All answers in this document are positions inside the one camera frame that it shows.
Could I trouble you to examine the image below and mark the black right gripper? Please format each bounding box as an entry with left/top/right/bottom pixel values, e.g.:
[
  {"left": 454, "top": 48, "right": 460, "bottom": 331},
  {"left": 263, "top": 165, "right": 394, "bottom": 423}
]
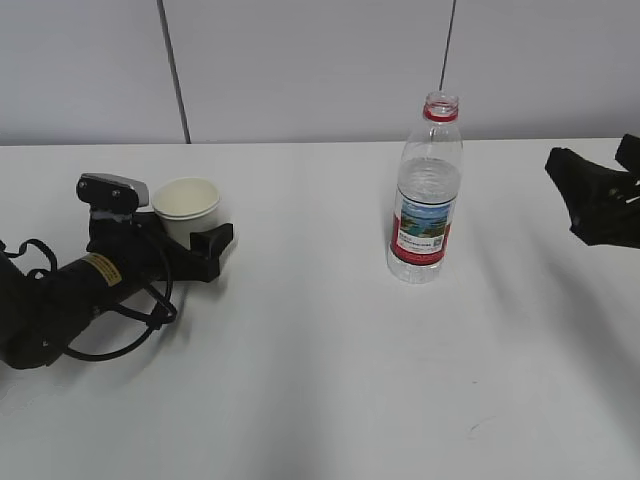
[{"left": 545, "top": 134, "right": 640, "bottom": 248}]

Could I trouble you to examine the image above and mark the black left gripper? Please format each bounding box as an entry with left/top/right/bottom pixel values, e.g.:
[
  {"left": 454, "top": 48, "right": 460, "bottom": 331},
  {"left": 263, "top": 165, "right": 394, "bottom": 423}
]
[{"left": 87, "top": 211, "right": 234, "bottom": 284}]

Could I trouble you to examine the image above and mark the white paper cup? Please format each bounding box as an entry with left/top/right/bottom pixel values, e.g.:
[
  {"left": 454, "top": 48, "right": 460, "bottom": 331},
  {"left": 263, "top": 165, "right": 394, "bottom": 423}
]
[{"left": 151, "top": 177, "right": 221, "bottom": 249}]

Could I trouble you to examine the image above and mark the clear plastic water bottle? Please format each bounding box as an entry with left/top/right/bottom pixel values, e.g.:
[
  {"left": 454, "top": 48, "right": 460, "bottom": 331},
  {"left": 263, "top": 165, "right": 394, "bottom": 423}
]
[{"left": 387, "top": 91, "right": 463, "bottom": 284}]

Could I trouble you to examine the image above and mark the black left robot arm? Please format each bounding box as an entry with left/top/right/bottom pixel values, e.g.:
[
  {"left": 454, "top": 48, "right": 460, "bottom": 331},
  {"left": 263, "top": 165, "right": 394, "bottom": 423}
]
[{"left": 1, "top": 213, "right": 234, "bottom": 369}]

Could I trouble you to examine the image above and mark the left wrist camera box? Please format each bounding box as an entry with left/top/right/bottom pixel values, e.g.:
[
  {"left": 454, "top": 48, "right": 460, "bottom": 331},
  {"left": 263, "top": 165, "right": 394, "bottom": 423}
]
[{"left": 76, "top": 173, "right": 150, "bottom": 223}]

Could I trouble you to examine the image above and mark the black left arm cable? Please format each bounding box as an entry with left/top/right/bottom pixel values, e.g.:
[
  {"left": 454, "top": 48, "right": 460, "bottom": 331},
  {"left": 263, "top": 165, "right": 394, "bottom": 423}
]
[{"left": 0, "top": 225, "right": 179, "bottom": 361}]

